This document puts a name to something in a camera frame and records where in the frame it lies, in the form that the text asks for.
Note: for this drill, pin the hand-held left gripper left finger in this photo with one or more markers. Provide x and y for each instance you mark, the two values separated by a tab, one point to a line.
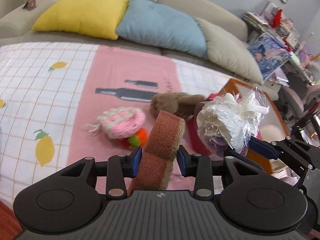
137	161

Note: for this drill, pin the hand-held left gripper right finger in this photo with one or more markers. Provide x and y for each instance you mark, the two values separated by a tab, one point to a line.
182	162

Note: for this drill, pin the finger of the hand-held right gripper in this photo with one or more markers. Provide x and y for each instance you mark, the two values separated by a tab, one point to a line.
262	147

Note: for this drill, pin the orange crochet strawberry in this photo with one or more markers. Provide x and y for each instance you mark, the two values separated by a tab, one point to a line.
138	137

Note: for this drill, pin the brown sponge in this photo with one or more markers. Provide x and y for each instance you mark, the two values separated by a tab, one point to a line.
160	150

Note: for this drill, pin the orange cardboard box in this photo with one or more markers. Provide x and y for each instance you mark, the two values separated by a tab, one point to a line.
277	110

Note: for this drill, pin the pink crochet toy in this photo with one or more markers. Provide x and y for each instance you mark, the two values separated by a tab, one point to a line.
122	122

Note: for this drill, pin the white bouquet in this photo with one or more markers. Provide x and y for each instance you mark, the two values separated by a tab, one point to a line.
225	122

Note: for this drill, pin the brown plush toy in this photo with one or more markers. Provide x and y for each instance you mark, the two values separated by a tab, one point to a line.
175	103

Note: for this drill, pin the purple fluffy cloth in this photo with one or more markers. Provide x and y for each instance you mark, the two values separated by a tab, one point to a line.
287	181

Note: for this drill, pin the red lidded clear box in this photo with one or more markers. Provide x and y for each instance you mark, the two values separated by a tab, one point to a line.
197	135

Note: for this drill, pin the pink desk chair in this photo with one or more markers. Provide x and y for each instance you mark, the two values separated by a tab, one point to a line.
302	97

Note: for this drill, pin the purple plastic folder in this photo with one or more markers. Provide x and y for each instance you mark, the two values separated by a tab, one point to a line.
280	77

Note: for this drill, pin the cluttered grey desk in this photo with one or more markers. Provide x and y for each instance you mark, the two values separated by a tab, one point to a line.
295	65

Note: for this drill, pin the blue figure-print pillow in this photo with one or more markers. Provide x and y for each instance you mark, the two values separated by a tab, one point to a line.
270	55

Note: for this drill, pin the grey-beige pillow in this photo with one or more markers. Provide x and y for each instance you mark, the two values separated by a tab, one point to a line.
230	52

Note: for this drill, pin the pink checkered printed tablecloth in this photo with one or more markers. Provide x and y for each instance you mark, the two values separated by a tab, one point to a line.
50	92

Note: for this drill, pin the stack of papers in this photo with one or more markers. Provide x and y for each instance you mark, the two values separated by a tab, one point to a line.
255	20

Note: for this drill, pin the red hanging ornament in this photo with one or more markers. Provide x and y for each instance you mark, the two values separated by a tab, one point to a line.
276	18

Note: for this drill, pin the red-brown cloth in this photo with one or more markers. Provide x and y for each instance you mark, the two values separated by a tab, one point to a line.
8	217

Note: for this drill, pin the yellow pillow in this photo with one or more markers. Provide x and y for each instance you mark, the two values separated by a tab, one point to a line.
82	15

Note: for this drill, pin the small brown stand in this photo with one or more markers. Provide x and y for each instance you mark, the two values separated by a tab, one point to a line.
30	5

